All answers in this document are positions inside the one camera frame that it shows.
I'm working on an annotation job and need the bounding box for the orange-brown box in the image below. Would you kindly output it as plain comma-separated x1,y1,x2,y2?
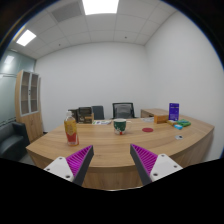
153,114,170,125

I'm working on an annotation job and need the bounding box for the black leather sofa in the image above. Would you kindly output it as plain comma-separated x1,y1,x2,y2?
0,121,31,161

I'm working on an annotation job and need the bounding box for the yellow tea drink bottle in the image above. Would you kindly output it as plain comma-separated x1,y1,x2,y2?
63,110,80,147

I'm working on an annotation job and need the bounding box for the purple standing card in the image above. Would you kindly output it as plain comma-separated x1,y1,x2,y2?
168,102,180,121

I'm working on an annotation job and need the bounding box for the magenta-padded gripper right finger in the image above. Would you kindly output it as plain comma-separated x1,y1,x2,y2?
129,143,184,186

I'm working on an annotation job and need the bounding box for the green packet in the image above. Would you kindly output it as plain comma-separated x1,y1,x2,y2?
176,119,192,128

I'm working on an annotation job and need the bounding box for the mesh-back office chair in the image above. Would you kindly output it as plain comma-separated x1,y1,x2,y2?
111,101,137,120

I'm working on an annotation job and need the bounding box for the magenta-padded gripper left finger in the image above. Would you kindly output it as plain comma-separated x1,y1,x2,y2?
43,144,95,187

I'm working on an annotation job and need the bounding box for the white printed leaflet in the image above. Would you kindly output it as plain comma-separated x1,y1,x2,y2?
92,119,113,126

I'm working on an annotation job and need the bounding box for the small ceiling light panel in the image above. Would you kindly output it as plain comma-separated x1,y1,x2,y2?
15,29,37,47

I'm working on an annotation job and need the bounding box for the black office chair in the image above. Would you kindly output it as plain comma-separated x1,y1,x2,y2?
91,105,106,121

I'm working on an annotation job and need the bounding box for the wooden shelf cabinet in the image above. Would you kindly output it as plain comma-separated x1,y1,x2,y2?
14,69,44,144

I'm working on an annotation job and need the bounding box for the large ceiling light panel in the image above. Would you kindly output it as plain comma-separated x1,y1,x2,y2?
82,0,120,16

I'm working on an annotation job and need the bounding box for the green and white mug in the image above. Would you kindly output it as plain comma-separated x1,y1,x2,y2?
113,118,132,136

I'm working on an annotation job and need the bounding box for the tan labelled box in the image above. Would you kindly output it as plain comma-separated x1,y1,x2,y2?
166,119,179,127

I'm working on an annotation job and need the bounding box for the wooden side desk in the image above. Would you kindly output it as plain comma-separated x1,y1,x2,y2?
140,108,170,119

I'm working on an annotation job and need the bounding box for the ceiling air vent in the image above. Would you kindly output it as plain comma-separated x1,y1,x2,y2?
50,1,83,23

